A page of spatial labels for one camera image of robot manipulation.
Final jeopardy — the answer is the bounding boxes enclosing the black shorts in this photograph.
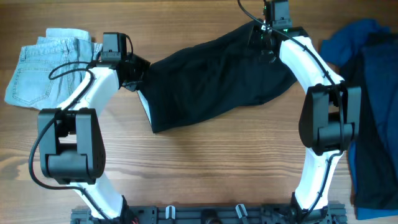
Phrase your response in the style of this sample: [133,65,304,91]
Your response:
[140,21,296,133]

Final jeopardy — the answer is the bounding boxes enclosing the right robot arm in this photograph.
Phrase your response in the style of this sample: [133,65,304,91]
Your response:
[260,1,361,223]

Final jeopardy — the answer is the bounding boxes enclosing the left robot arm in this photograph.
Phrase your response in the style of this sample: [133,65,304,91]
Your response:
[29,32,150,223]

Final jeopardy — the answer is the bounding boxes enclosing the folded light blue jeans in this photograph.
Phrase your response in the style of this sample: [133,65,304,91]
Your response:
[4,28,103,110]

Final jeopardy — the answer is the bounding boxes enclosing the blue polo shirt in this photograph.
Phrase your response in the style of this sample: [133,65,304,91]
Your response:
[320,19,397,220]

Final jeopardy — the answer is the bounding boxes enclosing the dark navy pants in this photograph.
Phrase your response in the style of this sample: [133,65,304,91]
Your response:
[340,33,397,210]

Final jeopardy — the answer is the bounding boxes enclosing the right black cable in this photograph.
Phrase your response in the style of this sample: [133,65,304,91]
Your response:
[236,0,346,223]

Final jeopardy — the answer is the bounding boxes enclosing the black cable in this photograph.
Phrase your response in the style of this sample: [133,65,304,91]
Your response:
[28,32,134,223]
[236,0,346,223]

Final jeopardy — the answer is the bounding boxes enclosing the left black cable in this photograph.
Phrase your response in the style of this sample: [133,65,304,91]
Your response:
[28,32,134,223]

